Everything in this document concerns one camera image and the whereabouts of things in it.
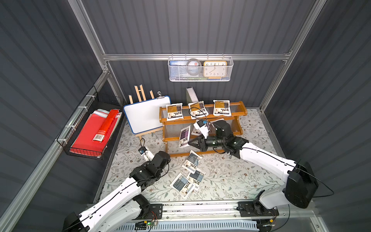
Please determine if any blue-grey coffee bag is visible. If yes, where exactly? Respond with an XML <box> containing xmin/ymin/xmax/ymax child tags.
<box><xmin>182</xmin><ymin>150</ymin><xmax>203</xmax><ymax>174</ymax></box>
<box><xmin>170</xmin><ymin>174</ymin><xmax>195</xmax><ymax>199</ymax></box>
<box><xmin>187</xmin><ymin>169</ymin><xmax>206</xmax><ymax>191</ymax></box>

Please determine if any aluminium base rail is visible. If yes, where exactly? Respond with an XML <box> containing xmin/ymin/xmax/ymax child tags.
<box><xmin>86</xmin><ymin>198</ymin><xmax>317</xmax><ymax>222</ymax></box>

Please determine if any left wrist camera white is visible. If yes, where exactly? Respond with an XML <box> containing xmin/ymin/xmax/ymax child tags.
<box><xmin>138</xmin><ymin>147</ymin><xmax>154</xmax><ymax>161</ymax></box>

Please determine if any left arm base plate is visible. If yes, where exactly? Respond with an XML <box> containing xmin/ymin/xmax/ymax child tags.
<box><xmin>132</xmin><ymin>203</ymin><xmax>163</xmax><ymax>221</ymax></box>

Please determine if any red folder stack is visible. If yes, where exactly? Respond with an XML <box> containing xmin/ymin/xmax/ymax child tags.
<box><xmin>69</xmin><ymin>109</ymin><xmax>122</xmax><ymax>159</ymax></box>

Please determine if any blue-grey coffee bag back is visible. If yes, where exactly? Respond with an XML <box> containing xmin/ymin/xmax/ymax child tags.
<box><xmin>182</xmin><ymin>150</ymin><xmax>203</xmax><ymax>174</ymax></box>

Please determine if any purple coffee bag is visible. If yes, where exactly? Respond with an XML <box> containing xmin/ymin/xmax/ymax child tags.
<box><xmin>179</xmin><ymin>126</ymin><xmax>191</xmax><ymax>148</ymax></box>
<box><xmin>191</xmin><ymin>128</ymin><xmax>202</xmax><ymax>136</ymax></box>

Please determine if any black wire side basket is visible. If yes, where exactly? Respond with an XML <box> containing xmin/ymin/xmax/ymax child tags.
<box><xmin>57</xmin><ymin>88</ymin><xmax>125</xmax><ymax>160</ymax></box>

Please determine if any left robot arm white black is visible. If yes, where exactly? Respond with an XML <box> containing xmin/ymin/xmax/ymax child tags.
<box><xmin>62</xmin><ymin>151</ymin><xmax>171</xmax><ymax>232</ymax></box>

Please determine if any round tape roll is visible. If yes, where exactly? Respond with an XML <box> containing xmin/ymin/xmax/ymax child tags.
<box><xmin>186</xmin><ymin>59</ymin><xmax>201</xmax><ymax>76</ymax></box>

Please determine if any yellow square clock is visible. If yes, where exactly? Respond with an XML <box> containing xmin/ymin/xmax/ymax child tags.
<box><xmin>203</xmin><ymin>61</ymin><xmax>228</xmax><ymax>79</ymax></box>

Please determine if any red long box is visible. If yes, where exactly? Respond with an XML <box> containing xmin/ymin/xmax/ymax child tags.
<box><xmin>93</xmin><ymin>109</ymin><xmax>119</xmax><ymax>142</ymax></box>

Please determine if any orange wooden three-tier shelf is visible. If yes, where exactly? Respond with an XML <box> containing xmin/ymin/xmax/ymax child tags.
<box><xmin>159</xmin><ymin>101</ymin><xmax>247</xmax><ymax>157</ymax></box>

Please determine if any yellow coffee bag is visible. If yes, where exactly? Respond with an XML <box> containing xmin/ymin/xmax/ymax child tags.
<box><xmin>213</xmin><ymin>100</ymin><xmax>231</xmax><ymax>117</ymax></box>
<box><xmin>166</xmin><ymin>103</ymin><xmax>184</xmax><ymax>121</ymax></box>
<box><xmin>188</xmin><ymin>101</ymin><xmax>209</xmax><ymax>119</ymax></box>

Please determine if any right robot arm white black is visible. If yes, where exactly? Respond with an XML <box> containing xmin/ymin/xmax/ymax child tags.
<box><xmin>188</xmin><ymin>120</ymin><xmax>319</xmax><ymax>215</ymax></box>

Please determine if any wooden easel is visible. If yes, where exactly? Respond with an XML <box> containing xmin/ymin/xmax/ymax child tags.
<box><xmin>128</xmin><ymin>85</ymin><xmax>148</xmax><ymax>104</ymax></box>

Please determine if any blue box in basket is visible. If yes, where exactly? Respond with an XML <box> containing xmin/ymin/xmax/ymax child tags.
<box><xmin>169</xmin><ymin>61</ymin><xmax>188</xmax><ymax>71</ymax></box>

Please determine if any blue-grey coffee bag front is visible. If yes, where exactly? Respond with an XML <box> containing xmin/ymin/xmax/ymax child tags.
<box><xmin>170</xmin><ymin>174</ymin><xmax>195</xmax><ymax>199</ymax></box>

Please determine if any white whiteboard blue frame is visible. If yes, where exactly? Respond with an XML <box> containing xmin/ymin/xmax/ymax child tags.
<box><xmin>123</xmin><ymin>96</ymin><xmax>171</xmax><ymax>134</ymax></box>

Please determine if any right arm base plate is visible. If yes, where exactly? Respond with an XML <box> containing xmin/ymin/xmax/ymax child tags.
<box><xmin>236</xmin><ymin>201</ymin><xmax>279</xmax><ymax>218</ymax></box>

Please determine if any white wire wall basket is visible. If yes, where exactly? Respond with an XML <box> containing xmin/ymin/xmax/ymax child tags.
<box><xmin>168</xmin><ymin>56</ymin><xmax>234</xmax><ymax>82</ymax></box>

